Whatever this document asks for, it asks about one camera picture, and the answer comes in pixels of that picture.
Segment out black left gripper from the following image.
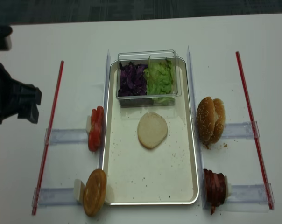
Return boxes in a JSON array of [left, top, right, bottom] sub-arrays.
[[0, 63, 42, 124]]

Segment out bun slice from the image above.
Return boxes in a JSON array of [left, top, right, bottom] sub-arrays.
[[83, 169, 107, 217], [137, 112, 168, 149]]

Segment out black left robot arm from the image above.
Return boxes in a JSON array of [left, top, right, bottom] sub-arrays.
[[0, 26, 42, 124]]

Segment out white pusher block tomato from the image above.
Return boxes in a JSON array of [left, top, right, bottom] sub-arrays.
[[85, 115, 92, 135]]

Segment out red tomato slices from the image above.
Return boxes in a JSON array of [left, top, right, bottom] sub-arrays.
[[88, 106, 104, 152]]

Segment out green lettuce leaves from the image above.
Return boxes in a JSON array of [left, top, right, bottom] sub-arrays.
[[144, 57, 174, 95]]

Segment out white pusher block meat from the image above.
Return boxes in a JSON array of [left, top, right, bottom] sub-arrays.
[[224, 175, 232, 199]]

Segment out left red strip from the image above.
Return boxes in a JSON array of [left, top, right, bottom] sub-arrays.
[[31, 61, 64, 216]]

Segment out red strip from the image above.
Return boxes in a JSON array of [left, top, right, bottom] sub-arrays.
[[31, 61, 64, 216], [235, 51, 274, 210]]

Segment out white pusher block bottom buns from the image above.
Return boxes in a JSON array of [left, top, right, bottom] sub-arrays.
[[73, 179, 85, 204]]

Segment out purple cabbage leaves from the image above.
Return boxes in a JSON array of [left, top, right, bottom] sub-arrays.
[[118, 61, 148, 97]]

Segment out clear plastic salad container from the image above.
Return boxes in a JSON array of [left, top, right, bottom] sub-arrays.
[[116, 49, 181, 107]]

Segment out metal baking tray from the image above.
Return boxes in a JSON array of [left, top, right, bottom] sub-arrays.
[[101, 58, 199, 205]]

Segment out sesame top bun front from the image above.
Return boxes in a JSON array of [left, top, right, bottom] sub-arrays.
[[197, 97, 216, 144]]

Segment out sesame bun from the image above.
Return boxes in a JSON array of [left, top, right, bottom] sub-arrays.
[[197, 97, 216, 144], [210, 98, 226, 144]]

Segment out sesame top bun rear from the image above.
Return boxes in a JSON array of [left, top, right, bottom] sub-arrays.
[[210, 98, 226, 144]]

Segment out right red strip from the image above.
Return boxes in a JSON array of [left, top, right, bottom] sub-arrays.
[[235, 51, 274, 210]]

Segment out clear rail behind tomato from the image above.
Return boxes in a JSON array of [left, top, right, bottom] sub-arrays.
[[44, 128, 88, 145]]

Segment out left clear vertical rail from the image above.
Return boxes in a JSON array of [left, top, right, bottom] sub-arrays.
[[99, 49, 111, 179]]

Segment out clear vertical rail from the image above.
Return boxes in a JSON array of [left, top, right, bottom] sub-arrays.
[[99, 49, 111, 179], [186, 46, 209, 210]]

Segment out clear rail behind bottom buns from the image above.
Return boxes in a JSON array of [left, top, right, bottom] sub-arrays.
[[32, 188, 81, 207]]

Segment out clear rail behind buns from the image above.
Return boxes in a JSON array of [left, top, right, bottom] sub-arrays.
[[221, 121, 260, 139], [32, 188, 81, 207]]

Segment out right clear vertical rail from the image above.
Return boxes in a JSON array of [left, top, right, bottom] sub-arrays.
[[186, 46, 209, 210]]

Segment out clear rail behind top buns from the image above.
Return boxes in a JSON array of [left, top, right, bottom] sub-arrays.
[[221, 121, 260, 139]]

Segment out clear rail behind meat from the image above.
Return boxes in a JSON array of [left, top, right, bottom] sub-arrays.
[[226, 183, 275, 204]]

